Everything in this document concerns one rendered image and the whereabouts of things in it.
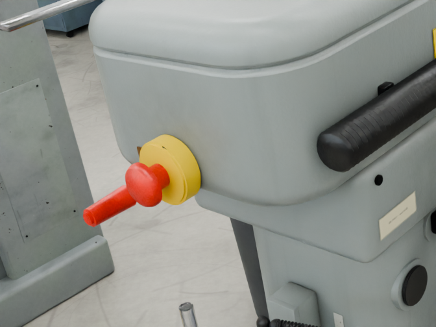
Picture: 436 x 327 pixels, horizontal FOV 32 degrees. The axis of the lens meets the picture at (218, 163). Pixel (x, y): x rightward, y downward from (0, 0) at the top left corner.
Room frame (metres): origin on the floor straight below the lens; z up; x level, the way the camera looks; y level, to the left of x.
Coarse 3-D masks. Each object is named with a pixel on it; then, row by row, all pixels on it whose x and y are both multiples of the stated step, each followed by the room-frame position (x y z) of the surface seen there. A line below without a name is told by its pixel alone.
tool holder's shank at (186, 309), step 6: (180, 306) 1.03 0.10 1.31; (186, 306) 1.03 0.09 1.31; (192, 306) 1.02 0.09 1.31; (180, 312) 1.02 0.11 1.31; (186, 312) 1.02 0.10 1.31; (192, 312) 1.02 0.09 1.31; (186, 318) 1.02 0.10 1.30; (192, 318) 1.02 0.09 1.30; (186, 324) 1.02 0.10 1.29; (192, 324) 1.02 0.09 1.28
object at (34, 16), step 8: (64, 0) 0.71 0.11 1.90; (72, 0) 0.71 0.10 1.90; (80, 0) 0.71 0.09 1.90; (88, 0) 0.71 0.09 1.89; (40, 8) 0.70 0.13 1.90; (48, 8) 0.69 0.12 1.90; (56, 8) 0.69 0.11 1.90; (64, 8) 0.70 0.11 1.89; (72, 8) 0.70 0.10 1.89; (16, 16) 0.69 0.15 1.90; (24, 16) 0.68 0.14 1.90; (32, 16) 0.68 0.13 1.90; (40, 16) 0.68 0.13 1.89; (48, 16) 0.68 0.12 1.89; (0, 24) 0.67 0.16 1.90; (8, 24) 0.66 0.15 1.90; (16, 24) 0.67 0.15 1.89; (24, 24) 0.67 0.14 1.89
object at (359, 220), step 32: (384, 160) 0.61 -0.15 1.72; (416, 160) 0.63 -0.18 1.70; (352, 192) 0.59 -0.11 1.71; (384, 192) 0.60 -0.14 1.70; (416, 192) 0.63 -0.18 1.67; (256, 224) 0.69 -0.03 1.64; (288, 224) 0.65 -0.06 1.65; (320, 224) 0.62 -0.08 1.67; (352, 224) 0.59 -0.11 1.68; (384, 224) 0.60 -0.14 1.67; (352, 256) 0.59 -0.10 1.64
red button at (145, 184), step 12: (132, 168) 0.58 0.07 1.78; (144, 168) 0.58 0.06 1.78; (156, 168) 0.59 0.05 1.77; (132, 180) 0.58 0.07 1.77; (144, 180) 0.57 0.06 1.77; (156, 180) 0.57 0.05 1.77; (168, 180) 0.59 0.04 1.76; (132, 192) 0.58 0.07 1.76; (144, 192) 0.57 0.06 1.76; (156, 192) 0.57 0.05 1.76; (144, 204) 0.57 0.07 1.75; (156, 204) 0.57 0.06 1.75
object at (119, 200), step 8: (112, 192) 0.68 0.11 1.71; (120, 192) 0.68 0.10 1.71; (104, 200) 0.67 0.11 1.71; (112, 200) 0.67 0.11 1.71; (120, 200) 0.67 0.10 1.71; (128, 200) 0.68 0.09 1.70; (88, 208) 0.66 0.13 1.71; (96, 208) 0.66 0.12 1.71; (104, 208) 0.66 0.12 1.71; (112, 208) 0.66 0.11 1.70; (120, 208) 0.67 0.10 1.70; (128, 208) 0.68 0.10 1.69; (88, 216) 0.65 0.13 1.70; (96, 216) 0.65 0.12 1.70; (104, 216) 0.66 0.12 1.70; (112, 216) 0.66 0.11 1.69; (88, 224) 0.66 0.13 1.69; (96, 224) 0.65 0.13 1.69
